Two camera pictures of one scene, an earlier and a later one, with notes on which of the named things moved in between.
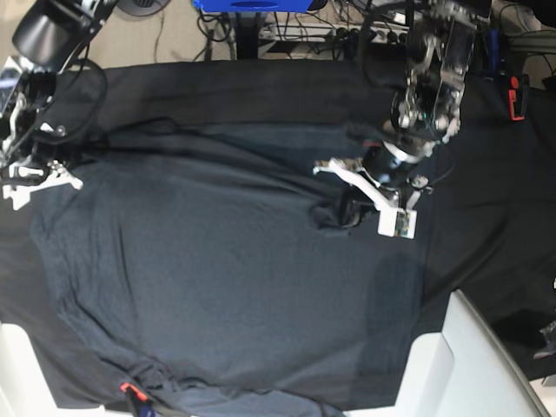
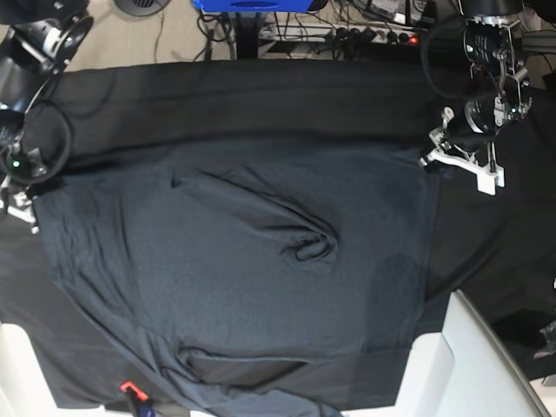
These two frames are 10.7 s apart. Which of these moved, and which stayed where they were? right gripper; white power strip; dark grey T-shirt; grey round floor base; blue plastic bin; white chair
Moved: right gripper; dark grey T-shirt
Stayed: white power strip; blue plastic bin; white chair; grey round floor base
